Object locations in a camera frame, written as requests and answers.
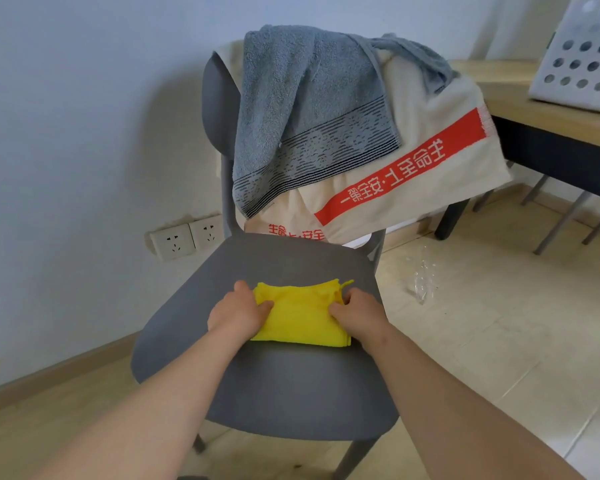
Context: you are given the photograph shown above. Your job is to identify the yellow microfiber cloth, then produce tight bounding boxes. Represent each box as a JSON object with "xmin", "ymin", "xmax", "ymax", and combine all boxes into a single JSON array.
[{"xmin": 250, "ymin": 279, "xmax": 355, "ymax": 348}]

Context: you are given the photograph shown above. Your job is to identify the cream towel with red stripe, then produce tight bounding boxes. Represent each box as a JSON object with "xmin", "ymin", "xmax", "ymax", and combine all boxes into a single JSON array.
[{"xmin": 213, "ymin": 33, "xmax": 514, "ymax": 245}]

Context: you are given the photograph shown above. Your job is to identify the white wall socket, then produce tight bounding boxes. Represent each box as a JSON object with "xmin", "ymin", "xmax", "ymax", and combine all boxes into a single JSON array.
[
  {"xmin": 189, "ymin": 215, "xmax": 226, "ymax": 251},
  {"xmin": 149, "ymin": 226, "xmax": 198, "ymax": 262}
]

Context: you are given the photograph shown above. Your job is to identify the grey plastic chair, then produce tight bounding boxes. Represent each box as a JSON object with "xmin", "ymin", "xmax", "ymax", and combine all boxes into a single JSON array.
[{"xmin": 131, "ymin": 51, "xmax": 400, "ymax": 480}]

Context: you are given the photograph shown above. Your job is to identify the grey towel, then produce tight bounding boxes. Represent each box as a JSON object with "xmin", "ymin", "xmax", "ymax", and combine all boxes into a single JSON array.
[{"xmin": 231, "ymin": 25, "xmax": 456, "ymax": 219}]

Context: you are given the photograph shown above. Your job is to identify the person's left hand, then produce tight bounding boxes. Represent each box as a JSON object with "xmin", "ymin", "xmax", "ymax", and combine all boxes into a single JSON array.
[{"xmin": 207, "ymin": 281, "xmax": 275, "ymax": 338}]

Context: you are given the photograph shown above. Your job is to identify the person's right forearm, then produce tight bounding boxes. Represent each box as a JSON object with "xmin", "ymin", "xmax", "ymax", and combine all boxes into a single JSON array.
[{"xmin": 366, "ymin": 326, "xmax": 588, "ymax": 480}]

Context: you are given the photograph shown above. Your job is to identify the wooden table with black frame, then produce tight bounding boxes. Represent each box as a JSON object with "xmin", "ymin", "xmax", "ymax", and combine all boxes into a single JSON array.
[{"xmin": 434, "ymin": 60, "xmax": 600, "ymax": 241}]

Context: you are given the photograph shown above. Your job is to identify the person's left forearm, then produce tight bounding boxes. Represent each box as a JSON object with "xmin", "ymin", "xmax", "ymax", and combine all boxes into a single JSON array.
[{"xmin": 32, "ymin": 329, "xmax": 251, "ymax": 480}]

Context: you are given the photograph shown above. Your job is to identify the grey metal rack legs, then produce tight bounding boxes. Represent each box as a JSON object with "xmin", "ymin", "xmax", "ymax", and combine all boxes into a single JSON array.
[{"xmin": 472, "ymin": 174, "xmax": 600, "ymax": 256}]

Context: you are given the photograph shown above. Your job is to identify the white perforated laundry basket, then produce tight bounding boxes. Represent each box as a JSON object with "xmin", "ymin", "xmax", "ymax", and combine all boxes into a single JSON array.
[{"xmin": 528, "ymin": 0, "xmax": 600, "ymax": 116}]

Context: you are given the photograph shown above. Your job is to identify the person's right hand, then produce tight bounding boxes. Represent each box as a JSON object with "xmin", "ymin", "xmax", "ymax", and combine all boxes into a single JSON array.
[{"xmin": 328, "ymin": 288, "xmax": 392, "ymax": 354}]

